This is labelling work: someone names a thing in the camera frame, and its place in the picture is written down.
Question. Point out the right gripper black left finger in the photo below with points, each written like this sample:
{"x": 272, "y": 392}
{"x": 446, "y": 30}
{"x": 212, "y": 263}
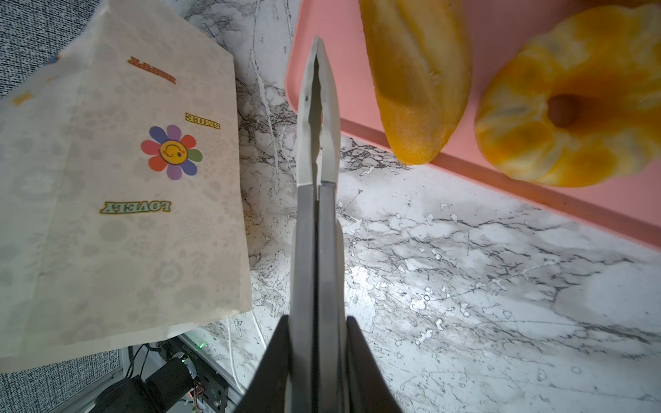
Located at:
{"x": 266, "y": 393}

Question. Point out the round pumpkin-shaped fake bread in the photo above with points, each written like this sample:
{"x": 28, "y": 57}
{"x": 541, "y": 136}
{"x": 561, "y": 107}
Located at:
{"x": 579, "y": 105}

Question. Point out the white paper bag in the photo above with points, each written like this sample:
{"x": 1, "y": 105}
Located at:
{"x": 121, "y": 211}

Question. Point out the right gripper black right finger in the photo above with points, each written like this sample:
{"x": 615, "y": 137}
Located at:
{"x": 368, "y": 391}

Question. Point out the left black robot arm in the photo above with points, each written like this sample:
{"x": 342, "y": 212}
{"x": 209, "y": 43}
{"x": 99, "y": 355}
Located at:
{"x": 158, "y": 393}

